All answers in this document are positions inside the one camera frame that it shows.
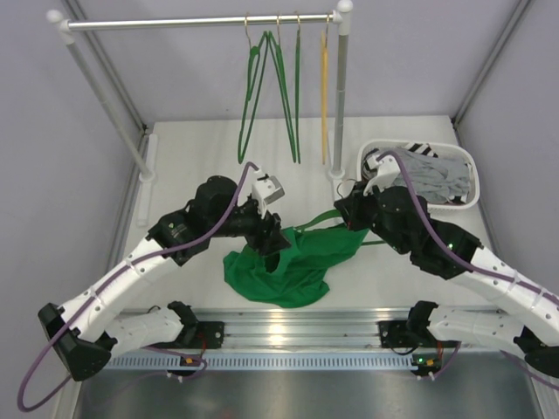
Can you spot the white slotted cable duct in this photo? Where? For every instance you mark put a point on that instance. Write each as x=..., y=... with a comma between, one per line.
x=269, y=361

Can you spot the grey clothes in basket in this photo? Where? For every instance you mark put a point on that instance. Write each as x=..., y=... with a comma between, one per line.
x=442, y=180

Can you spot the aluminium mounting rail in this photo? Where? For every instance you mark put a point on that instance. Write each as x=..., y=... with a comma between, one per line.
x=300, y=330

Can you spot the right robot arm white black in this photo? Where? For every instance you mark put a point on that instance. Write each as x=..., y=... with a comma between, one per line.
x=526, y=322

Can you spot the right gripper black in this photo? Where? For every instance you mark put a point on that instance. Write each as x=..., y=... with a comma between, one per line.
x=352, y=205

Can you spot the black white striped garment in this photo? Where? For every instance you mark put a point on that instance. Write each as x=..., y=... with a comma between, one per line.
x=424, y=149

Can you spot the metal clothes rack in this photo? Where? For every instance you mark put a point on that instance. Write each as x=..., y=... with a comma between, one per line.
x=340, y=16

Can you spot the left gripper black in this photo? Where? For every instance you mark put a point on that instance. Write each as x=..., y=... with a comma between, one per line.
x=265, y=230

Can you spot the green tank top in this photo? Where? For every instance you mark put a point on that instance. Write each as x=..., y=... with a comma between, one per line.
x=293, y=277

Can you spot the green hanger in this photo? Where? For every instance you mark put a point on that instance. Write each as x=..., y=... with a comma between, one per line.
x=341, y=190
x=280, y=71
x=297, y=93
x=256, y=66

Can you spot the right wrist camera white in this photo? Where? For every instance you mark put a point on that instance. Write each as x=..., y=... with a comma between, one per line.
x=382, y=172

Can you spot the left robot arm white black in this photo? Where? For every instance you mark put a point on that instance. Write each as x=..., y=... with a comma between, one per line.
x=88, y=331

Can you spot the white laundry basket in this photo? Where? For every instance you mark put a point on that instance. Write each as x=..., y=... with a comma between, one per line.
x=378, y=146

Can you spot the yellow hanger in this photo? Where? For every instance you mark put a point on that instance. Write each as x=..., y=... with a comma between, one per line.
x=324, y=93

